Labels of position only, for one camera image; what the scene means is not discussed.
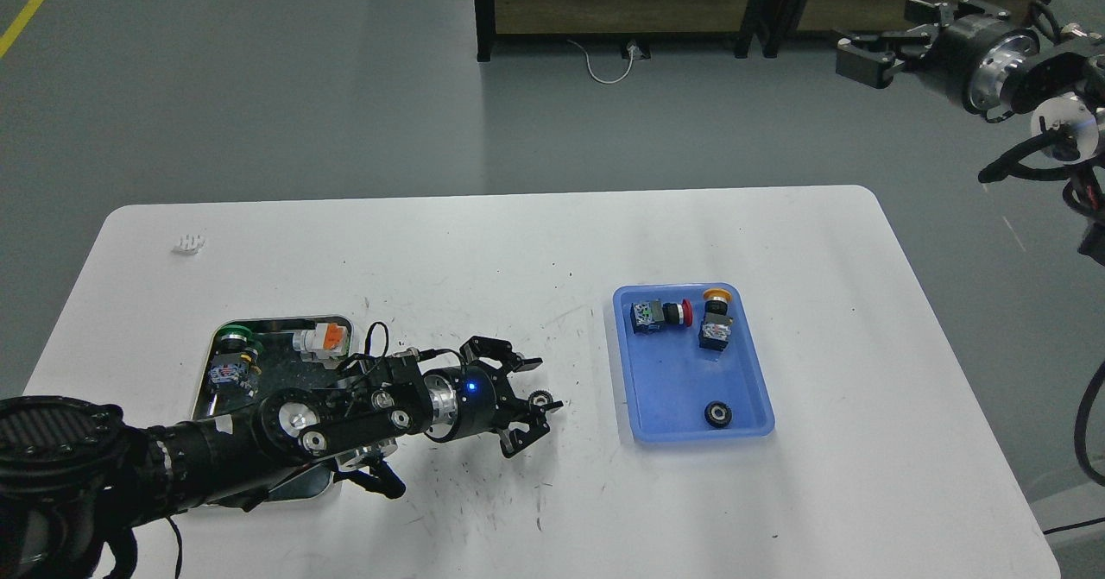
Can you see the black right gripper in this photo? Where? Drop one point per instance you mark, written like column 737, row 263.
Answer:
column 968, row 61

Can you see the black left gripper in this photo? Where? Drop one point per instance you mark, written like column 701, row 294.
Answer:
column 476, row 397

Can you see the black gear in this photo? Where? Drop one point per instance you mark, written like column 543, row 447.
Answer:
column 540, row 398
column 718, row 415

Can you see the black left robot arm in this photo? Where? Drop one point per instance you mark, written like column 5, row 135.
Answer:
column 77, row 480

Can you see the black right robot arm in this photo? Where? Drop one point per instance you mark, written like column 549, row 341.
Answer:
column 1060, row 91

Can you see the blue plastic tray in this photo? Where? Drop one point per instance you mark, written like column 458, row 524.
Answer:
column 669, row 380

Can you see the small white plastic piece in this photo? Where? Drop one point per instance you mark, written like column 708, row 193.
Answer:
column 189, row 245

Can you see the red push button switch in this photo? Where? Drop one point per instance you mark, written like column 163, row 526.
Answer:
column 650, row 316

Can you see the orange white switch module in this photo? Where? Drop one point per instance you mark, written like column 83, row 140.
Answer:
column 326, row 344

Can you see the yellow push button switch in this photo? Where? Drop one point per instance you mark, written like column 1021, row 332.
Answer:
column 716, row 324

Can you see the green push button switch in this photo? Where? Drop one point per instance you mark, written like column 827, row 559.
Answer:
column 233, row 365

